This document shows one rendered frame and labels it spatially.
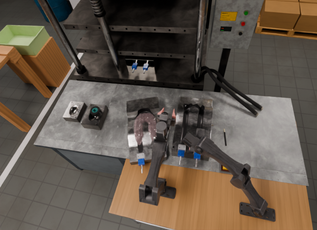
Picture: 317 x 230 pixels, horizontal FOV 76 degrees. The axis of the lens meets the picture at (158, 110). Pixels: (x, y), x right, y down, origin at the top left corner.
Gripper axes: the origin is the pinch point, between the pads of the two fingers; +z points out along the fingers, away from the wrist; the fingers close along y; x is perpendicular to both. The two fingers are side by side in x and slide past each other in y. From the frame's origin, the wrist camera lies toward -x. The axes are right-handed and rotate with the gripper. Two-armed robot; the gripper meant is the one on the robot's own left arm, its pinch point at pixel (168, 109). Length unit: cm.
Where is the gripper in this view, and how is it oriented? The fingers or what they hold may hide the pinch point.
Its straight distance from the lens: 122.7
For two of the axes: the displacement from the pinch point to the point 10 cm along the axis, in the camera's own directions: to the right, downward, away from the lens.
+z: 2.3, -8.1, 5.5
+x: 0.8, 5.8, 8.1
